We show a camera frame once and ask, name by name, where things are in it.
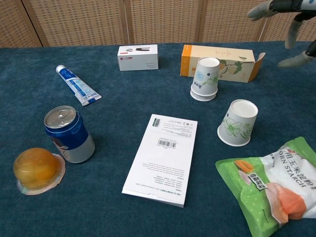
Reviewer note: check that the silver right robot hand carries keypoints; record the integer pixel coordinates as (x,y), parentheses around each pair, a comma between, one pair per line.
(261,10)

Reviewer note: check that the white floral paper cup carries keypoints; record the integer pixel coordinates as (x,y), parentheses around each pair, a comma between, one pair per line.
(203,98)
(205,76)
(237,123)

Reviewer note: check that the long orange beige carton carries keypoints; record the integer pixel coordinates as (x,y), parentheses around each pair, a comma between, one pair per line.
(234,55)

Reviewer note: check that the wooden rattan folding screen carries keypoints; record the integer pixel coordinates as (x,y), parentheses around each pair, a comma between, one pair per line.
(160,22)

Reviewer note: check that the small white stapler box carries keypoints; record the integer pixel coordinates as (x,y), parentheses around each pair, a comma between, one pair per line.
(138,60)

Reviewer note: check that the dark teal table cloth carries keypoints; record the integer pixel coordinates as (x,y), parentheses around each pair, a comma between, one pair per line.
(123,98)

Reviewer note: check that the green corn starch bag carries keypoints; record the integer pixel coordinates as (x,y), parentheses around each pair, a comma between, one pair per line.
(271,187)

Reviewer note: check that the flat white printed box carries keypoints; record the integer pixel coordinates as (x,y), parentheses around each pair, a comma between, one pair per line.
(163,160)

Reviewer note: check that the blue white toothpaste tube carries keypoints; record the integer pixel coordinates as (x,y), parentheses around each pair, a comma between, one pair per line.
(76,84)

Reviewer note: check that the blue silver drink can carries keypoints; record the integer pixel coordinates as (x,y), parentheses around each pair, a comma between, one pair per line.
(70,138)

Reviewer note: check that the orange fruit jelly cup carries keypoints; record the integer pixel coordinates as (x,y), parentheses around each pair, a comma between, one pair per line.
(35,169)

